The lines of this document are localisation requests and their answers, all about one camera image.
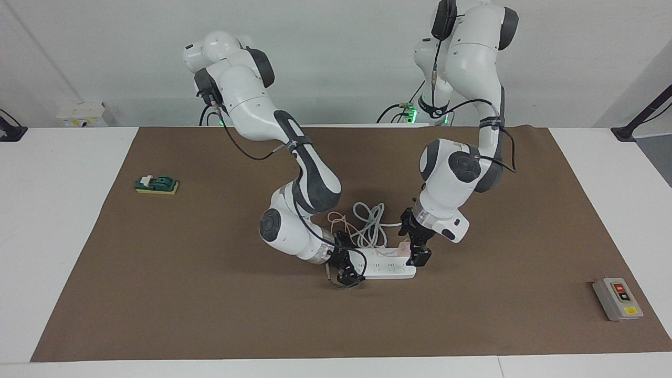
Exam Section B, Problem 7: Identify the black base cables green connector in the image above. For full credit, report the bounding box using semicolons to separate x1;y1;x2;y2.
375;79;427;124

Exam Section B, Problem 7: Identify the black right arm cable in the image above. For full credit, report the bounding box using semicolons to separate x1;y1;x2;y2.
197;89;368;288

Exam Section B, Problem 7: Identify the black desk clamp stand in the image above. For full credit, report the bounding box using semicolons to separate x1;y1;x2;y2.
611;84;672;143
0;109;28;143

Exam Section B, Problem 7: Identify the pink charger cable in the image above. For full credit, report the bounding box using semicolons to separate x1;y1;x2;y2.
328;211;380;248

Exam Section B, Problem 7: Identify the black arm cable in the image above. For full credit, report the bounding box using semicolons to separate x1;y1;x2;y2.
197;89;368;288
429;21;518;174

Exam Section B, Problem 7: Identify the white power cord with plug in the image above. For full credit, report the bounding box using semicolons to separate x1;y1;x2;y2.
351;202;408;249

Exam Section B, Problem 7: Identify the grey on-off switch box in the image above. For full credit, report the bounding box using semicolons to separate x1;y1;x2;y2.
592;277;644;322

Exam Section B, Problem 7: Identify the brown table mat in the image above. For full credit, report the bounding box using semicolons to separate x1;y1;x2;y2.
30;125;672;363

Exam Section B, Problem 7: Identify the white box with yellow labels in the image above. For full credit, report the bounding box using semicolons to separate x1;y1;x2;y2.
57;102;109;128

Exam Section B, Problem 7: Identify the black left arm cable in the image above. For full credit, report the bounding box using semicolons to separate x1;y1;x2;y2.
429;21;518;174

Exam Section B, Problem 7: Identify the white power strip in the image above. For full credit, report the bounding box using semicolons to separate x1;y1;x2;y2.
349;248;417;280

